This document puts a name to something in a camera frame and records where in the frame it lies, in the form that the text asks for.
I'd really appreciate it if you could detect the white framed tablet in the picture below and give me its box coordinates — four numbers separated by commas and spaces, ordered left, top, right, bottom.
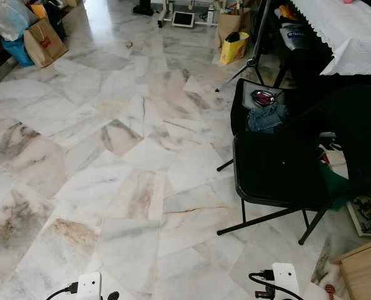
171, 11, 196, 29

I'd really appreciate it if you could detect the light wooden cabinet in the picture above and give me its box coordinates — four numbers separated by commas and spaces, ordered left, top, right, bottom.
329, 236, 371, 300

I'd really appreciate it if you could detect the blue bag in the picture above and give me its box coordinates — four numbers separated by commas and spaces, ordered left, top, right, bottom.
1, 36, 35, 68

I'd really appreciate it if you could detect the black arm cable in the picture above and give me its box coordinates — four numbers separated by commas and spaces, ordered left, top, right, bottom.
248, 269, 306, 300
46, 282, 79, 300

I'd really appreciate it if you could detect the plain black bag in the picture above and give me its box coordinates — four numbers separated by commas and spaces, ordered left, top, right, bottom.
44, 0, 68, 39

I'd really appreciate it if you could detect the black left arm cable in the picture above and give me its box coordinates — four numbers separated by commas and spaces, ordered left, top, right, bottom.
46, 282, 79, 300

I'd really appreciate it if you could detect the yellow shopping bag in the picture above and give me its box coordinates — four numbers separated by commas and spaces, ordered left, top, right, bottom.
220, 31, 250, 66

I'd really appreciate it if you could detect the black bag white label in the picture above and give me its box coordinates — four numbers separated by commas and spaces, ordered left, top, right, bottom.
278, 19, 311, 52

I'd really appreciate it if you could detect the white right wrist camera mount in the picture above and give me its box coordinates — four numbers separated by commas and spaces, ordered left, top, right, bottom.
271, 262, 300, 300

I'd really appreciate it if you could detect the white metal rack frame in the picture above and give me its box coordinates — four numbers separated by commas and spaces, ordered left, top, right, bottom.
157, 0, 218, 29

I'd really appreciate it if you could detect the black folding chair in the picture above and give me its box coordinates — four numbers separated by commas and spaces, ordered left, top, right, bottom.
216, 84, 371, 246

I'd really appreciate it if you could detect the blue denim cloth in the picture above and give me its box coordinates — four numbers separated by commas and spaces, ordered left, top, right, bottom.
246, 103, 289, 134

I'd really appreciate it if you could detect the plain brown paper bag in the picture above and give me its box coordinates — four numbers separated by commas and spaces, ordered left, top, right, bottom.
216, 6, 253, 49

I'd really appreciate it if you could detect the green bag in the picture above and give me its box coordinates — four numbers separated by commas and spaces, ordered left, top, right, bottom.
318, 159, 352, 211

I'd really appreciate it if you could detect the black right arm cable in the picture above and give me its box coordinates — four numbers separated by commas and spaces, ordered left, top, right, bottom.
248, 269, 306, 300

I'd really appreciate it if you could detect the stack of books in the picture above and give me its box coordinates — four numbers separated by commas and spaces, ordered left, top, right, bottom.
347, 192, 371, 239

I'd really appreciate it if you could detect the orange packet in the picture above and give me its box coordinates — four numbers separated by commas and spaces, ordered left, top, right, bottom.
278, 5, 300, 21

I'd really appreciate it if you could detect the black tripod stand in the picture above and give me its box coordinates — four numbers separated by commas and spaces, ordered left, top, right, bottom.
215, 0, 275, 93

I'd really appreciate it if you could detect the brown paper bag red label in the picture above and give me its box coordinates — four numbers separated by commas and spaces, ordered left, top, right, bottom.
23, 17, 69, 68

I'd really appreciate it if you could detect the table with white tablecloth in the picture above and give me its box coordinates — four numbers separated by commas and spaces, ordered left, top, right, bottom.
290, 0, 371, 76

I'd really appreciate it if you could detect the black stand base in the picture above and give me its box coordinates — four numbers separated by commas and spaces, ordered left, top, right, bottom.
133, 0, 155, 16

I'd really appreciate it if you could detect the open black fabric bag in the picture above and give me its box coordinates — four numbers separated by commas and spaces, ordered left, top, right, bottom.
230, 78, 305, 135

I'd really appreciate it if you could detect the white plastic bag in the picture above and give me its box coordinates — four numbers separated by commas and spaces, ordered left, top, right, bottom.
0, 0, 39, 42

